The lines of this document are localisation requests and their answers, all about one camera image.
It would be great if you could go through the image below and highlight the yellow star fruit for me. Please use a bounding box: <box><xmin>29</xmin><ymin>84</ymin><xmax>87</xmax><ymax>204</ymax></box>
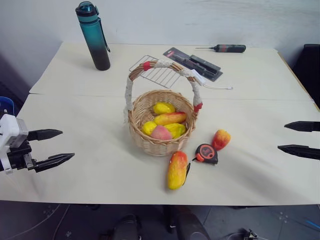
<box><xmin>163</xmin><ymin>122</ymin><xmax>187</xmax><ymax>139</ymax></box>

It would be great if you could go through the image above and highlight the wicker basket with handle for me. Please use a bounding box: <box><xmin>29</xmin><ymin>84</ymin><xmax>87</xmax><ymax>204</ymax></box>
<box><xmin>122</xmin><ymin>59</ymin><xmax>204</xmax><ymax>158</ymax></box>

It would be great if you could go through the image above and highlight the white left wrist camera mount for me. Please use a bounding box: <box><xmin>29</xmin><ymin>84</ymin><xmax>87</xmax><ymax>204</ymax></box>
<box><xmin>0</xmin><ymin>113</ymin><xmax>29</xmax><ymax>174</ymax></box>

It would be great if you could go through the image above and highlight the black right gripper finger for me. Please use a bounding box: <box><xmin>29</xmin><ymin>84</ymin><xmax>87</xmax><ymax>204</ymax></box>
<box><xmin>277</xmin><ymin>144</ymin><xmax>320</xmax><ymax>161</ymax></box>
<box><xmin>284</xmin><ymin>120</ymin><xmax>320</xmax><ymax>133</ymax></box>

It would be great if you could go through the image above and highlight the short red-yellow mango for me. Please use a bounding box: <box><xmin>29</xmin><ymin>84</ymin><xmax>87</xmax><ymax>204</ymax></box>
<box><xmin>211</xmin><ymin>128</ymin><xmax>232</xmax><ymax>152</ymax></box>

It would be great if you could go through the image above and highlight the dark rounded shape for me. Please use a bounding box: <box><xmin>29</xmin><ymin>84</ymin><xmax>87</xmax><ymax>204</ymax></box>
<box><xmin>174</xmin><ymin>206</ymin><xmax>214</xmax><ymax>240</ymax></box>
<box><xmin>109</xmin><ymin>213</ymin><xmax>141</xmax><ymax>240</ymax></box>

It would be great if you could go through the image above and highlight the black electric screwdriver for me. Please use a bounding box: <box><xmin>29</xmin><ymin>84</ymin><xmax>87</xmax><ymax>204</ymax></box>
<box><xmin>195</xmin><ymin>44</ymin><xmax>247</xmax><ymax>54</ymax></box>

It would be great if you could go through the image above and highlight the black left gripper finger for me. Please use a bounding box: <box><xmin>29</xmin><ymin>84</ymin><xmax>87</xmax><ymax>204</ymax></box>
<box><xmin>27</xmin><ymin>128</ymin><xmax>64</xmax><ymax>142</ymax></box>
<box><xmin>34</xmin><ymin>152</ymin><xmax>76</xmax><ymax>174</ymax></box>

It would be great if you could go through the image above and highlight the black table leg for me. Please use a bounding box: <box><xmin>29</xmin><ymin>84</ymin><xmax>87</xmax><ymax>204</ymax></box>
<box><xmin>162</xmin><ymin>204</ymin><xmax>176</xmax><ymax>236</ymax></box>

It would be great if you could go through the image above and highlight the small yellow lemon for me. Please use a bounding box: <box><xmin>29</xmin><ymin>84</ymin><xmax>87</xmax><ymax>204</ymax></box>
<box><xmin>152</xmin><ymin>101</ymin><xmax>177</xmax><ymax>116</ymax></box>

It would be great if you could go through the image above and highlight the blue floor cable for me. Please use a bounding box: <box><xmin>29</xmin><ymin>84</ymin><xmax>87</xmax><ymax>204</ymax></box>
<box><xmin>304</xmin><ymin>216</ymin><xmax>320</xmax><ymax>231</ymax></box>

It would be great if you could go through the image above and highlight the black packaged tool set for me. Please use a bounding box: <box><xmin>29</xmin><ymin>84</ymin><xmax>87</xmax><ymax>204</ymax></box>
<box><xmin>162</xmin><ymin>46</ymin><xmax>224</xmax><ymax>83</ymax></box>

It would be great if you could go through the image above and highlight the metal wire rack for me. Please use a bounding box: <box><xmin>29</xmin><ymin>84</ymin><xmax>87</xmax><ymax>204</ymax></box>
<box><xmin>128</xmin><ymin>55</ymin><xmax>182</xmax><ymax>89</ymax></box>

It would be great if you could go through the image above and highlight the pink peach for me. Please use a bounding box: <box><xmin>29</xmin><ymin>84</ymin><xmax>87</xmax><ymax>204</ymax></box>
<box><xmin>150</xmin><ymin>125</ymin><xmax>174</xmax><ymax>140</ymax></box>

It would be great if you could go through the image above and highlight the black orange tape measure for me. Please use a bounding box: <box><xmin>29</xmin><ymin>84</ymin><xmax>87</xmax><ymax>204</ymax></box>
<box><xmin>183</xmin><ymin>143</ymin><xmax>219</xmax><ymax>186</ymax></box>

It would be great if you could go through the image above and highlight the teal water bottle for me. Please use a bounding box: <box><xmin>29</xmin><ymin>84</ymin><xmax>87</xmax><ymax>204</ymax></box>
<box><xmin>75</xmin><ymin>0</ymin><xmax>112</xmax><ymax>72</ymax></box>

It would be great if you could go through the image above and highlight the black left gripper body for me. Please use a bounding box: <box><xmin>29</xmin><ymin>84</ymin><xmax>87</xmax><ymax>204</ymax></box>
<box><xmin>6</xmin><ymin>139</ymin><xmax>39</xmax><ymax>173</ymax></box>

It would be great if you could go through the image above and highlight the long red-yellow mango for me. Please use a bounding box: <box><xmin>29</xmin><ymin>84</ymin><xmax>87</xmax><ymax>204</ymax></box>
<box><xmin>166</xmin><ymin>150</ymin><xmax>189</xmax><ymax>191</ymax></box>

